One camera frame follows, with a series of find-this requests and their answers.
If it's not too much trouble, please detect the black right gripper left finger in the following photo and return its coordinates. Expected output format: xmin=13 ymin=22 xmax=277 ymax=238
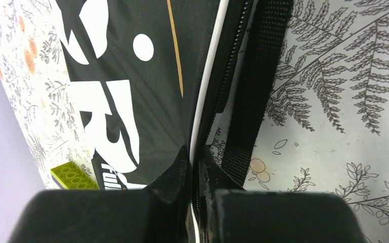
xmin=9 ymin=146 xmax=191 ymax=242

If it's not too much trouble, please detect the yellow orange small toy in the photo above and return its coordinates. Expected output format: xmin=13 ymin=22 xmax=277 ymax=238
xmin=50 ymin=161 xmax=99 ymax=190

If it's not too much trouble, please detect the black racket bag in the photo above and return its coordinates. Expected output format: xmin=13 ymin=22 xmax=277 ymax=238
xmin=55 ymin=0 xmax=294 ymax=243

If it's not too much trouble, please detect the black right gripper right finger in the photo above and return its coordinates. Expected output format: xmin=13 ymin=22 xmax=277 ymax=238
xmin=198 ymin=147 xmax=365 ymax=242

